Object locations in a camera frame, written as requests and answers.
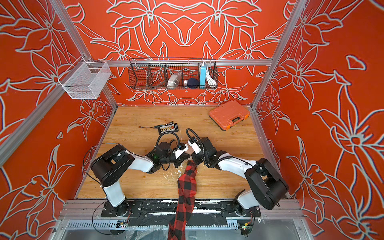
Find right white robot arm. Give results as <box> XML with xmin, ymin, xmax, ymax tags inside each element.
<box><xmin>188</xmin><ymin>138</ymin><xmax>289</xmax><ymax>210</ymax></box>

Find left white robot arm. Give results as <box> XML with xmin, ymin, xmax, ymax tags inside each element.
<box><xmin>91</xmin><ymin>142</ymin><xmax>190</xmax><ymax>209</ymax></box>

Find black charging board yellow connectors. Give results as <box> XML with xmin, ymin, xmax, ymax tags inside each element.
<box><xmin>158</xmin><ymin>123</ymin><xmax>179</xmax><ymax>135</ymax></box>

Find red black plaid sleeve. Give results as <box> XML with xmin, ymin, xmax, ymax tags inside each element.
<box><xmin>168</xmin><ymin>160</ymin><xmax>197</xmax><ymax>240</ymax></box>

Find orange tool case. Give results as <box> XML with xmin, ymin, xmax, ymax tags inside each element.
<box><xmin>209</xmin><ymin>100</ymin><xmax>250</xmax><ymax>131</ymax></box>

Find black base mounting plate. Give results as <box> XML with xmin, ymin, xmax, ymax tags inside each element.
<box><xmin>101</xmin><ymin>199</ymin><xmax>261</xmax><ymax>218</ymax></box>

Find clear plastic bag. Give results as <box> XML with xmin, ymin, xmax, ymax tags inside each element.
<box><xmin>167</xmin><ymin>72</ymin><xmax>182</xmax><ymax>90</ymax></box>

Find dark blue round object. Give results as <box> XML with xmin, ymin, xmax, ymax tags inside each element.
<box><xmin>187</xmin><ymin>78</ymin><xmax>200</xmax><ymax>89</ymax></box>

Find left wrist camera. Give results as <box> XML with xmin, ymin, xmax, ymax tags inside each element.
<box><xmin>174</xmin><ymin>143</ymin><xmax>189</xmax><ymax>159</ymax></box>

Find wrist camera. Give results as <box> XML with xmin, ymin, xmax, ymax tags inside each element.
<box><xmin>187</xmin><ymin>140</ymin><xmax>202</xmax><ymax>155</ymax></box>
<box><xmin>174</xmin><ymin>143</ymin><xmax>189</xmax><ymax>159</ymax></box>

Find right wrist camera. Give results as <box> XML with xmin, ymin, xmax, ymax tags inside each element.
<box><xmin>187</xmin><ymin>140</ymin><xmax>202</xmax><ymax>155</ymax></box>

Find black wire wall basket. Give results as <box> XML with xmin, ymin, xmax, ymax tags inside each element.
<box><xmin>128</xmin><ymin>58</ymin><xmax>219</xmax><ymax>90</ymax></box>

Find clear plastic wall bin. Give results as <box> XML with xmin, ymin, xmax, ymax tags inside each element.
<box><xmin>60</xmin><ymin>62</ymin><xmax>111</xmax><ymax>100</ymax></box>

